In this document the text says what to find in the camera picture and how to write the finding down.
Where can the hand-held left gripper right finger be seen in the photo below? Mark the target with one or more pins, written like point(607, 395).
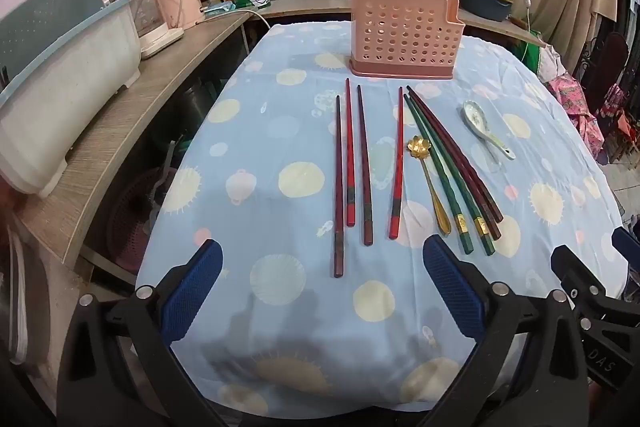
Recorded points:
point(452, 287)

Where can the red chopstick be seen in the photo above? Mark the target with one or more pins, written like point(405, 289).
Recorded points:
point(398, 167)
point(350, 157)

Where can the green cloth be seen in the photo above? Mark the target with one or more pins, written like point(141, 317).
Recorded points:
point(532, 52)

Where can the blue wet wipes pack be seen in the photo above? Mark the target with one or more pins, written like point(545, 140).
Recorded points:
point(219, 7)

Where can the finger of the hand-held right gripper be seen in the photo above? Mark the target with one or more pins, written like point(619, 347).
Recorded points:
point(575, 274)
point(629, 247)

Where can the pink perforated utensil holder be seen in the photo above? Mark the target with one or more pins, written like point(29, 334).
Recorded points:
point(400, 32)

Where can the pink floral cloth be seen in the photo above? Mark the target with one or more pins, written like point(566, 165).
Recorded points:
point(575, 107)

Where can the green chopsticks pair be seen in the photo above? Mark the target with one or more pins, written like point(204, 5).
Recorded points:
point(457, 187)

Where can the wooden side counter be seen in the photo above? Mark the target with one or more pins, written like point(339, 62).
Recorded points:
point(135, 107)

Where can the blue printed tablecloth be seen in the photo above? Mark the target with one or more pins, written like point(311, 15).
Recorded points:
point(280, 132)

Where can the grey kitchen counter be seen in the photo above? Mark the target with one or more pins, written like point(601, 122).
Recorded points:
point(310, 4)

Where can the dark wooden chair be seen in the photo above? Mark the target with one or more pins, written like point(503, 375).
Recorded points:
point(612, 57)

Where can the white plastic bin blue lid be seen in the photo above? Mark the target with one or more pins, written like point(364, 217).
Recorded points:
point(65, 82)

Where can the dark maroon chopsticks pair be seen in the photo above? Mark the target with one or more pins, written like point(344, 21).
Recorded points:
point(475, 197)

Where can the gold flower spoon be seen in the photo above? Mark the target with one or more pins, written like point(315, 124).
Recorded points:
point(436, 202)

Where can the maroon chopstick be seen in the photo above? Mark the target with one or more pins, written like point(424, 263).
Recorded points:
point(462, 157)

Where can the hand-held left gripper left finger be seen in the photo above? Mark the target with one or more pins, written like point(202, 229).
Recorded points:
point(192, 292)

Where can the dark brown chopstick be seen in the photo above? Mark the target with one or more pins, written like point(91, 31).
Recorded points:
point(338, 187)
point(364, 167)

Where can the green chopstick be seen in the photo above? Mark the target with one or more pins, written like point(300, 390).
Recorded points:
point(440, 179)

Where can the white ceramic spoon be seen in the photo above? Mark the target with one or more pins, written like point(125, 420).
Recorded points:
point(472, 113)

